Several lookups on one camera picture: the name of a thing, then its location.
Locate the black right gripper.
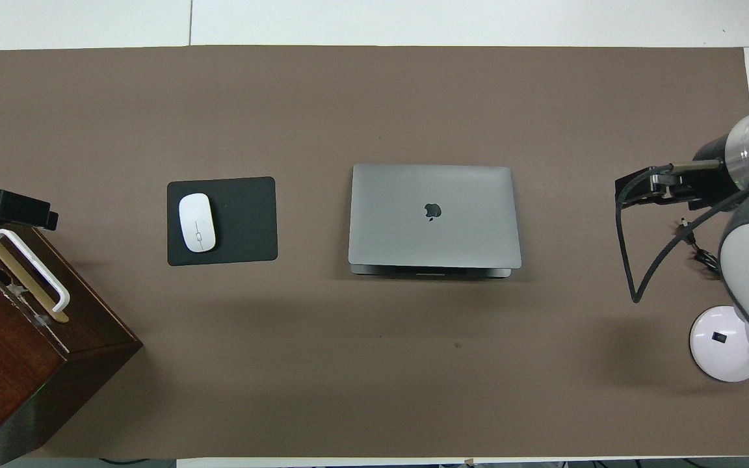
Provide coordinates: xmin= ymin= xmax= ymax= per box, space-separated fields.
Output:
xmin=615 ymin=133 xmax=742 ymax=212

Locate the grey apple laptop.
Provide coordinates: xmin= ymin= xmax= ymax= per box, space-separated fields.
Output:
xmin=348 ymin=163 xmax=523 ymax=279

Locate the dark brown wooden box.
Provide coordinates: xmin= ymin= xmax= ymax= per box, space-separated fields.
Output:
xmin=0 ymin=218 xmax=144 ymax=466

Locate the white computer mouse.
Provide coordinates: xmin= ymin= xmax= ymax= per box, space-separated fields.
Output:
xmin=178 ymin=193 xmax=217 ymax=254

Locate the white desk lamp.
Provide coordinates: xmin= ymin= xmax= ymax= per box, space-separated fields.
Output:
xmin=689 ymin=305 xmax=749 ymax=383

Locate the black mouse pad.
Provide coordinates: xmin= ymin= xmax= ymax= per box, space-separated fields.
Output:
xmin=166 ymin=176 xmax=279 ymax=267

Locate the brown table mat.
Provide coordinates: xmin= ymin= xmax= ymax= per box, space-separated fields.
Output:
xmin=0 ymin=45 xmax=749 ymax=459

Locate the white box handle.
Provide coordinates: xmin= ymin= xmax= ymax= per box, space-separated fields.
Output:
xmin=0 ymin=228 xmax=71 ymax=314

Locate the black lamp cable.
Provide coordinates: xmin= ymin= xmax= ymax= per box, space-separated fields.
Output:
xmin=677 ymin=218 xmax=721 ymax=278

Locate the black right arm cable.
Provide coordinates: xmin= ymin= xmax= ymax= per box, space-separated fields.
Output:
xmin=615 ymin=166 xmax=749 ymax=304

